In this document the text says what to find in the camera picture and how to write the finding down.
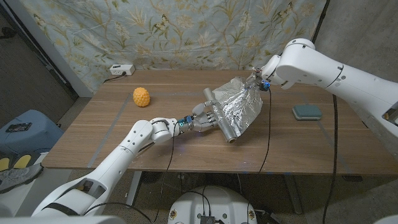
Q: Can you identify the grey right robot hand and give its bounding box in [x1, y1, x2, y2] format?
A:
[245, 70, 271, 91]

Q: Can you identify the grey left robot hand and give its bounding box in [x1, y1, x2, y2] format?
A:
[177, 100, 219, 134]

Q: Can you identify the aluminum foil roll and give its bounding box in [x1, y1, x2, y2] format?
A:
[203, 76, 264, 144]

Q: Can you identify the yellow toy pineapple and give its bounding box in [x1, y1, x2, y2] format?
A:
[132, 86, 151, 108]

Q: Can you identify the black round fan grille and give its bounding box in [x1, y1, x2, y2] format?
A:
[141, 171, 163, 185]

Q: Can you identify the floral backdrop cloth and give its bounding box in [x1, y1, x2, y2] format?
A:
[18, 0, 327, 94]

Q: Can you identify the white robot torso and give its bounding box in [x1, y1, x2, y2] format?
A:
[167, 185, 258, 224]

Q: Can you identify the black backdrop pole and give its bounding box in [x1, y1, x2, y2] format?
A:
[298, 0, 330, 71]

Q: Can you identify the white power strip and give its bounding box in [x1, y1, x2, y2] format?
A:
[109, 63, 136, 77]

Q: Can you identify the grey table leg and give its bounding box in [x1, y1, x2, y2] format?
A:
[282, 174, 303, 215]
[126, 170, 143, 208]

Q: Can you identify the black yellow foot pedal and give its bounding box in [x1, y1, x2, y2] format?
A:
[0, 154, 40, 172]

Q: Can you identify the grey sneaker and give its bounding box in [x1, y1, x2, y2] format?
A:
[0, 163, 44, 194]

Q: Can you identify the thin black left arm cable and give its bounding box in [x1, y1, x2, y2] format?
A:
[82, 121, 180, 224]

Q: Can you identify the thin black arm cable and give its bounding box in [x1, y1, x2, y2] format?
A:
[257, 88, 273, 175]
[82, 121, 180, 224]

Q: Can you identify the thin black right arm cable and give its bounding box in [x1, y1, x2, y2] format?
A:
[257, 88, 273, 175]

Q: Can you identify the black power strip cord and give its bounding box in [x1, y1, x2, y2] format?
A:
[103, 71, 127, 84]

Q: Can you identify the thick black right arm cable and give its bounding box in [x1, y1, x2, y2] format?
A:
[322, 95, 339, 224]

